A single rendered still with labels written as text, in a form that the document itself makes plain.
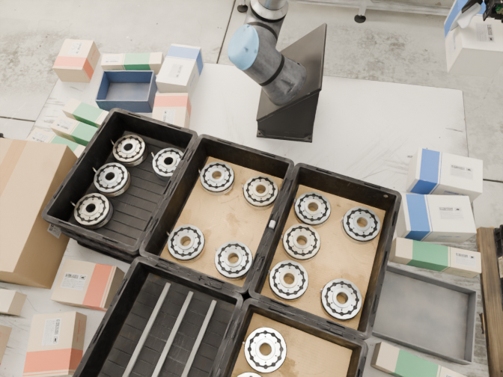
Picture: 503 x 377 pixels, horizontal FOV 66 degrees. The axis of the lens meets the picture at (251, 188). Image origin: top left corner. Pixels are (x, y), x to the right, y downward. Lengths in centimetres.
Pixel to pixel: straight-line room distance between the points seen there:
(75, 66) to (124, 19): 147
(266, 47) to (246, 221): 51
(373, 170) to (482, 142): 125
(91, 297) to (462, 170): 118
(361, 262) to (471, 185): 46
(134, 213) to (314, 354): 64
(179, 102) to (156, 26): 160
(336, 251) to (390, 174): 41
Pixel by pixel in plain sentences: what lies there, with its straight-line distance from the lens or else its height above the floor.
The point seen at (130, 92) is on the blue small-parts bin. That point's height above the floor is 70.
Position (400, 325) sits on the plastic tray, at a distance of 123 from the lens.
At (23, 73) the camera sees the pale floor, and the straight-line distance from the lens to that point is 306.
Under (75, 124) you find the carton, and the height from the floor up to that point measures 76.
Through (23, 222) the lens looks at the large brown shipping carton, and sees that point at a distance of 124.
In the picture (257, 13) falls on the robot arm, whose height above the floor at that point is 110.
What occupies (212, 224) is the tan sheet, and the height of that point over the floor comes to 83.
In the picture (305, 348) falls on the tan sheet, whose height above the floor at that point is 83.
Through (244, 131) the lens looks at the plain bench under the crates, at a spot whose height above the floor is 70.
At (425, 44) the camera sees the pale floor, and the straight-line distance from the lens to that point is 294.
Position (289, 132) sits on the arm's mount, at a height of 75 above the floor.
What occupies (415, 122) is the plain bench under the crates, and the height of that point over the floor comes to 70.
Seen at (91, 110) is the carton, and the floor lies 76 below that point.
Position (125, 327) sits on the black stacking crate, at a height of 83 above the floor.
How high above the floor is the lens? 187
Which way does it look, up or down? 63 degrees down
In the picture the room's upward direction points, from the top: 4 degrees counter-clockwise
